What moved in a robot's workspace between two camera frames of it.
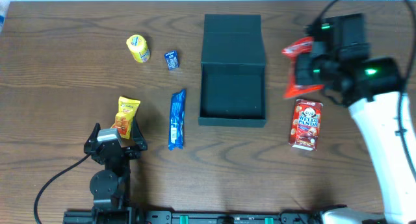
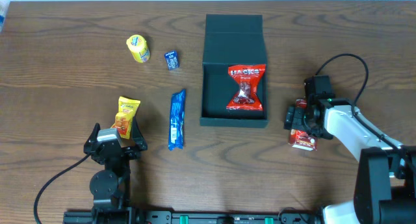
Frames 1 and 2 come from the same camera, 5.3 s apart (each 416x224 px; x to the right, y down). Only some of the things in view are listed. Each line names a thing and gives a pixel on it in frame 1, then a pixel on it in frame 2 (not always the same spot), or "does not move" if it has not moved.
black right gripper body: x=302 y=69 to x=298 y=119
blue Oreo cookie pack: x=177 y=120 does not move
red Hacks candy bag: x=298 y=47 to x=246 y=78
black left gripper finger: x=93 y=137 does not move
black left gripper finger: x=137 y=136 does not move
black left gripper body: x=114 y=151 does not move
